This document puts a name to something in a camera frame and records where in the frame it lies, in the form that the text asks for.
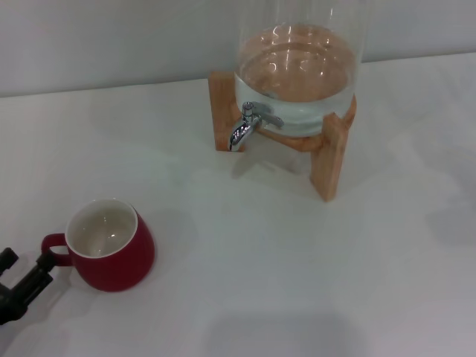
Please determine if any red ceramic cup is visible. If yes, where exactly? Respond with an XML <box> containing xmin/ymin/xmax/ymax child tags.
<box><xmin>40</xmin><ymin>198</ymin><xmax>156</xmax><ymax>293</ymax></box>

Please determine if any wooden dispenser stand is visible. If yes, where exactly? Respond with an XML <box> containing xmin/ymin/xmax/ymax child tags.
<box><xmin>208</xmin><ymin>69</ymin><xmax>358</xmax><ymax>204</ymax></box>

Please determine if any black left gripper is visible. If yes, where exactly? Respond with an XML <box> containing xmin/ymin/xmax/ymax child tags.
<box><xmin>0</xmin><ymin>247</ymin><xmax>57</xmax><ymax>324</ymax></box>

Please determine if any glass water dispenser jar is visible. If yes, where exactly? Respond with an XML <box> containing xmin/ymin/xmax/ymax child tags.
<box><xmin>233</xmin><ymin>0</ymin><xmax>373</xmax><ymax>138</ymax></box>

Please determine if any chrome faucet tap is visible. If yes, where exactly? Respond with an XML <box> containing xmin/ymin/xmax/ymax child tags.
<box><xmin>227</xmin><ymin>100</ymin><xmax>286</xmax><ymax>152</ymax></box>

